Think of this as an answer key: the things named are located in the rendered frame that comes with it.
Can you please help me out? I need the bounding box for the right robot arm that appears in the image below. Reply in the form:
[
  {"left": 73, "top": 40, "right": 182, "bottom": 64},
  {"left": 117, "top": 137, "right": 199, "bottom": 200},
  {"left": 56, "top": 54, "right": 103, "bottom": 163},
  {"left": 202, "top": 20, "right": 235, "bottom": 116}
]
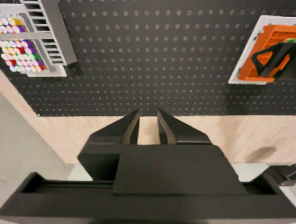
[{"left": 289, "top": 173, "right": 296, "bottom": 182}]

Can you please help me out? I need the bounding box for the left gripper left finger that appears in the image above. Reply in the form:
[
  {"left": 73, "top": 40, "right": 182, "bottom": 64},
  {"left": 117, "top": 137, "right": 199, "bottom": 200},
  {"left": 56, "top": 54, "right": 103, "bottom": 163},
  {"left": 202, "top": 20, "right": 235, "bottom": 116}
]
[{"left": 84, "top": 107, "right": 140, "bottom": 144}]

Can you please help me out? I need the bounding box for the orange tube rack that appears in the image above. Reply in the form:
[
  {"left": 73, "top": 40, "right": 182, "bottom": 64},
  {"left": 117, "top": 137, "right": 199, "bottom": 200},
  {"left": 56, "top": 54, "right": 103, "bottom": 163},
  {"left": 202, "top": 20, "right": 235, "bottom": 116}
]
[{"left": 237, "top": 25, "right": 296, "bottom": 82}]

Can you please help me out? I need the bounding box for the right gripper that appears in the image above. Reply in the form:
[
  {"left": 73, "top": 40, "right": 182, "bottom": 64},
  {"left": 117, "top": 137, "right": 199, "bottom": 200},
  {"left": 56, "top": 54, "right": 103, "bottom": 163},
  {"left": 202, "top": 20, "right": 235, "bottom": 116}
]
[{"left": 250, "top": 42, "right": 296, "bottom": 81}]

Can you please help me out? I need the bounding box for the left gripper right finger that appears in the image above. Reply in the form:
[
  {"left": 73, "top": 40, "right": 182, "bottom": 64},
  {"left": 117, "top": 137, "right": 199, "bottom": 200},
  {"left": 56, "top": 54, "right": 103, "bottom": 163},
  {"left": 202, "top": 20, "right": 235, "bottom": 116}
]
[{"left": 157, "top": 107, "right": 214, "bottom": 145}]

